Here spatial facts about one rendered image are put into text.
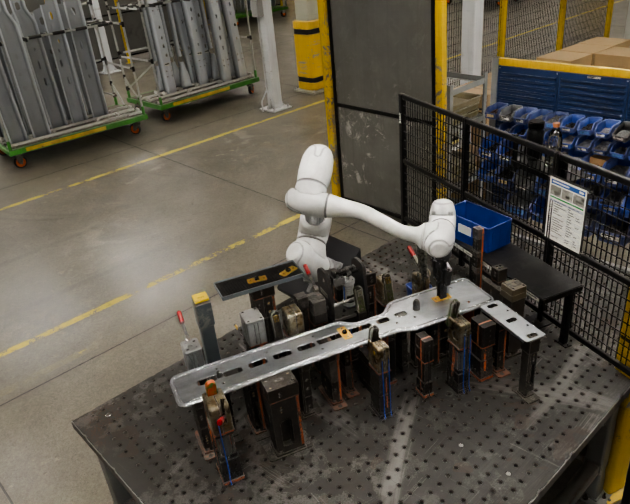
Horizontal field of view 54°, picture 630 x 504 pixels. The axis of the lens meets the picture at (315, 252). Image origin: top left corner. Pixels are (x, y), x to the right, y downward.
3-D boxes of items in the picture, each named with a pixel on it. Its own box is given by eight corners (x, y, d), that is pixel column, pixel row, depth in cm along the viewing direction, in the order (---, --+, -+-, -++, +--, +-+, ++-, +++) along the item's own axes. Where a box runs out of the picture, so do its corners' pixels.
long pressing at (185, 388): (180, 414, 218) (179, 411, 217) (167, 378, 236) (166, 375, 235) (498, 301, 262) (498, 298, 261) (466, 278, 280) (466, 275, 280)
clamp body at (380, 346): (378, 423, 245) (375, 354, 229) (364, 405, 255) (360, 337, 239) (398, 415, 248) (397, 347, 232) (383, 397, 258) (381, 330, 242)
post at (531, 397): (528, 404, 247) (534, 347, 233) (510, 388, 256) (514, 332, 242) (540, 399, 249) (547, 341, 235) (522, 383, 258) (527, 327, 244)
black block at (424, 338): (424, 403, 253) (424, 346, 239) (410, 388, 262) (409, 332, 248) (440, 397, 256) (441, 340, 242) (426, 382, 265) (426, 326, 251)
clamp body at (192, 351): (198, 426, 253) (181, 356, 235) (191, 409, 262) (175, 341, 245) (220, 418, 256) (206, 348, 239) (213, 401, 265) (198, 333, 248)
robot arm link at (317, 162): (296, 245, 325) (304, 209, 333) (326, 251, 324) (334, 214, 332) (291, 177, 254) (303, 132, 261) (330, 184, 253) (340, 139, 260)
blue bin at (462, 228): (487, 253, 290) (488, 229, 284) (441, 232, 313) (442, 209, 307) (511, 242, 297) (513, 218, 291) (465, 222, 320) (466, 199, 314)
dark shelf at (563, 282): (542, 305, 254) (542, 299, 253) (422, 225, 328) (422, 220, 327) (583, 290, 262) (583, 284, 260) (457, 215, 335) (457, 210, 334)
